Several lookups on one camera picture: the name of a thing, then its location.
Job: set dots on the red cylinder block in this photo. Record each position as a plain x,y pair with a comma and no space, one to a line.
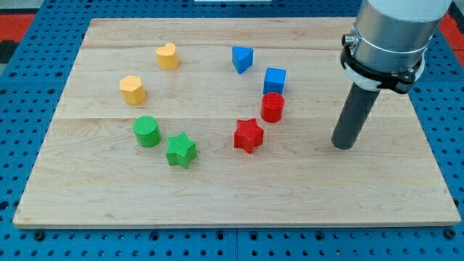
272,105

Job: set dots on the green star block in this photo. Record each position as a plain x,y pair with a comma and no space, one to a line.
181,150

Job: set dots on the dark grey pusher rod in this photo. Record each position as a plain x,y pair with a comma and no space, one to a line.
355,111

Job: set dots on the red star block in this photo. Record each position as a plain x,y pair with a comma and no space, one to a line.
248,135

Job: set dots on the blue triangle block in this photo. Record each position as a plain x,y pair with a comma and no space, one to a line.
242,58

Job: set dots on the wooden board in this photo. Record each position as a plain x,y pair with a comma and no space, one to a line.
92,173

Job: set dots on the green cylinder block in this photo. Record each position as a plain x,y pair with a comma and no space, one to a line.
147,131

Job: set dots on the yellow heart block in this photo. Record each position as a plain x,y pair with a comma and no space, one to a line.
167,56

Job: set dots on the blue cube block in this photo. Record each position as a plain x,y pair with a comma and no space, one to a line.
274,80

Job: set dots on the yellow hexagon block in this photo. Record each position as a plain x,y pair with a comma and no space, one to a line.
132,89

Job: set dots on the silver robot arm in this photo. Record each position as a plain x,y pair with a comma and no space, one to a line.
386,46

